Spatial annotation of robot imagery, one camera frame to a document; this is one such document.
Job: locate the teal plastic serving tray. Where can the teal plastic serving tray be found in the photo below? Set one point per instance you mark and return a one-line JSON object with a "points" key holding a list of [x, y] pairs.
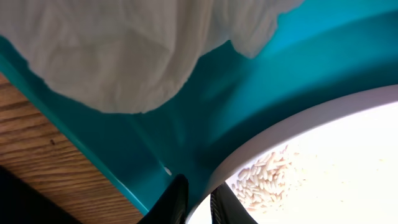
{"points": [[327, 60]]}

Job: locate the pile of rice grains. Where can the pile of rice grains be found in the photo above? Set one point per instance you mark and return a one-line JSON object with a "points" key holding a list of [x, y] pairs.
{"points": [[264, 185]]}

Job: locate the large white plate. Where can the large white plate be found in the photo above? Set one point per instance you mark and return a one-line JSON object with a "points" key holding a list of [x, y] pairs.
{"points": [[348, 156]]}

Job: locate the black plastic tray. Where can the black plastic tray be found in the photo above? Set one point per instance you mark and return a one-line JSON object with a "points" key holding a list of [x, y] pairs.
{"points": [[20, 204]]}

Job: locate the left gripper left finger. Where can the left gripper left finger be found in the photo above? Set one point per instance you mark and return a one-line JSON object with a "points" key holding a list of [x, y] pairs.
{"points": [[171, 207]]}

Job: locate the crumpled white paper napkin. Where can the crumpled white paper napkin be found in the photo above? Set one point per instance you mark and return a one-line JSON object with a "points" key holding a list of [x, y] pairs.
{"points": [[120, 56]]}

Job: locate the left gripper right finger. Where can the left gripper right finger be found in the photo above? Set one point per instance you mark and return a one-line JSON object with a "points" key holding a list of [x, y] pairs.
{"points": [[226, 208]]}

